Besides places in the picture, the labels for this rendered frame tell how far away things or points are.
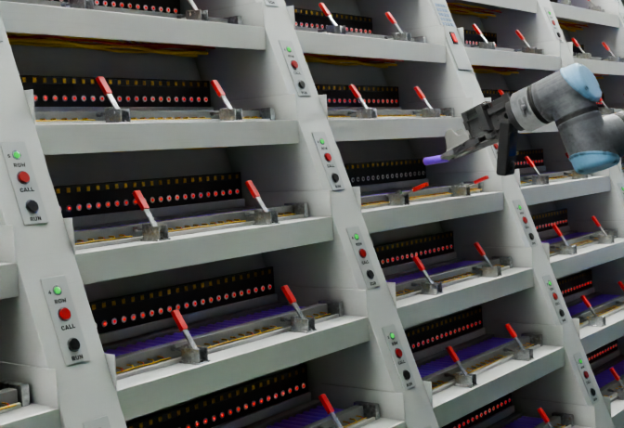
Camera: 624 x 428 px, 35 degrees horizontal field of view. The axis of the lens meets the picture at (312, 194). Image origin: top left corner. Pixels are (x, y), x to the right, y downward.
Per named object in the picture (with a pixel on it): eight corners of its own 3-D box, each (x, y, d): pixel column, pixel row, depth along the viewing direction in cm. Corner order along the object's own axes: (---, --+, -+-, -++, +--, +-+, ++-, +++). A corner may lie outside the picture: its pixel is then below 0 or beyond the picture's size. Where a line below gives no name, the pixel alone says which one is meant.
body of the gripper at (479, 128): (474, 114, 219) (519, 91, 212) (488, 149, 217) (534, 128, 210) (457, 114, 213) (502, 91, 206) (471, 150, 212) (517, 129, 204)
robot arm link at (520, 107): (555, 123, 208) (535, 124, 200) (536, 132, 211) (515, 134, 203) (540, 84, 209) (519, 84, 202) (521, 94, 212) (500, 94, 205)
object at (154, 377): (370, 340, 181) (365, 266, 181) (118, 423, 134) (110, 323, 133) (285, 333, 194) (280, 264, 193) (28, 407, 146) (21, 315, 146)
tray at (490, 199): (503, 209, 240) (501, 171, 240) (362, 235, 192) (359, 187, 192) (433, 211, 252) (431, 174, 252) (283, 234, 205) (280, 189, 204)
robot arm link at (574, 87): (591, 103, 193) (572, 57, 195) (538, 128, 200) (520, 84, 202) (610, 102, 200) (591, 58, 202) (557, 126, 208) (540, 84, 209)
